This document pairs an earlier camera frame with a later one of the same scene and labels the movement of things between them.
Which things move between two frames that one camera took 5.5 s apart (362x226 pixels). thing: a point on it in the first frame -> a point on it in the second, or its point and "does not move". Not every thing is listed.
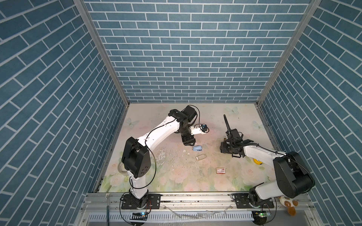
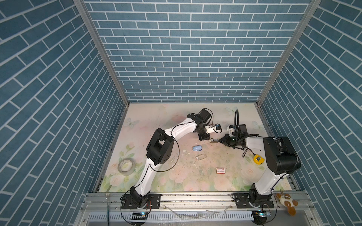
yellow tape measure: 257,161 does not move
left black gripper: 188,141 -> 206,135
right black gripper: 222,147 -> 225,141
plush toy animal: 290,203 does not move
